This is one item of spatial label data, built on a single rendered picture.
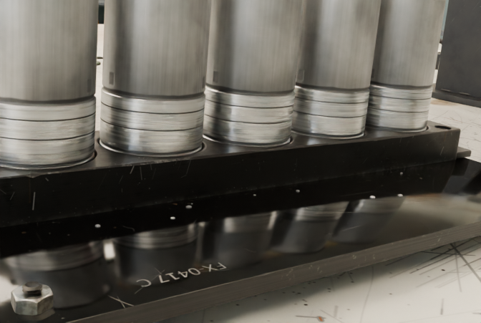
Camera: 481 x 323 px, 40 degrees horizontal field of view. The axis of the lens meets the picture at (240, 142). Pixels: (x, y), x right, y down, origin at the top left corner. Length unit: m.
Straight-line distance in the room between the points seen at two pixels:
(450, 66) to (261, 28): 0.28
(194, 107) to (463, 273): 0.07
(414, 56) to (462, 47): 0.23
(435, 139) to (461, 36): 0.22
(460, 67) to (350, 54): 0.25
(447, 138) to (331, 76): 0.05
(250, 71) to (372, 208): 0.04
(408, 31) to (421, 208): 0.06
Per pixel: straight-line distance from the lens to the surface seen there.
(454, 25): 0.43
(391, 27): 0.20
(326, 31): 0.18
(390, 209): 0.16
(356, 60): 0.18
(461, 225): 0.16
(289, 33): 0.16
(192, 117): 0.15
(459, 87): 0.43
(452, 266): 0.16
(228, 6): 0.16
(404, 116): 0.20
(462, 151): 0.22
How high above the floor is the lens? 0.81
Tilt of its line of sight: 14 degrees down
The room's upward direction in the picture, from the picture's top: 5 degrees clockwise
